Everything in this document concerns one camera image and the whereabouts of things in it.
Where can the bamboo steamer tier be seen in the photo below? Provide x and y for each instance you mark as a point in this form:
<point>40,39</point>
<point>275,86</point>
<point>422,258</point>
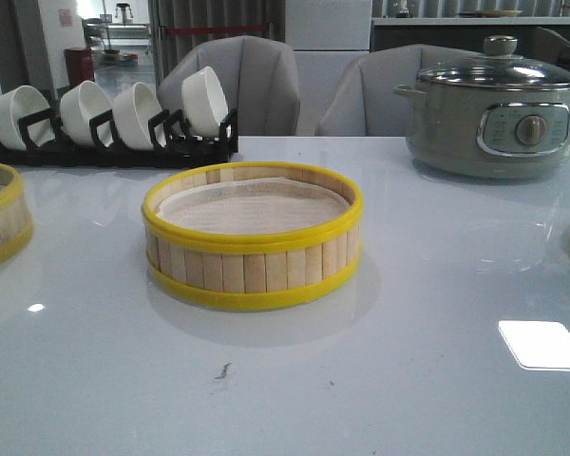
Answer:
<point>16,225</point>
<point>253,272</point>

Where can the white paper steamer liner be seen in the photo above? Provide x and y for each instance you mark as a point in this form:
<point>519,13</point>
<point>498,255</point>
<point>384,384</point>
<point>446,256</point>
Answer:
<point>252,207</point>

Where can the black bowl rack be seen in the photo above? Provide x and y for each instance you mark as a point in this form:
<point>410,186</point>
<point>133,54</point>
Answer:
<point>173,146</point>

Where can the right grey upholstered chair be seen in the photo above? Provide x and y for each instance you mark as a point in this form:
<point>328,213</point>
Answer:
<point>363,102</point>

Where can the grey upholstered chair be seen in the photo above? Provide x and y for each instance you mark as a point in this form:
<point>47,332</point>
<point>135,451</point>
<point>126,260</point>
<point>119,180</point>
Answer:
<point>363,102</point>
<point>259,78</point>

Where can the white ceramic bowl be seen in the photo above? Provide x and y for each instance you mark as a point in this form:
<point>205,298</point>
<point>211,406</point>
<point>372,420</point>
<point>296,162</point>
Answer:
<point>204,102</point>
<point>78,106</point>
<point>14,105</point>
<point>132,110</point>

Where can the left grey upholstered chair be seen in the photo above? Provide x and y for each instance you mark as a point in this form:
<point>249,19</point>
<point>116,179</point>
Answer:
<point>259,78</point>

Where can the white cabinet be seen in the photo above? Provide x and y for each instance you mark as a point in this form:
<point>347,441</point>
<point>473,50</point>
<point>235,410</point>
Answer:
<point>325,36</point>

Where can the grey-green electric cooking pot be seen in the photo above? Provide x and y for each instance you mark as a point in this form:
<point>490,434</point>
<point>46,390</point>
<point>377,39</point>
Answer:
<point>487,132</point>

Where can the red bin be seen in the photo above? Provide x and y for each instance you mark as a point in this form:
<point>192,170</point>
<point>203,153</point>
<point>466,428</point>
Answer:
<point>79,65</point>

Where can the glass pot lid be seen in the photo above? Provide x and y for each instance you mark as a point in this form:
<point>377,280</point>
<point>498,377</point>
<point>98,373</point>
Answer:
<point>498,67</point>

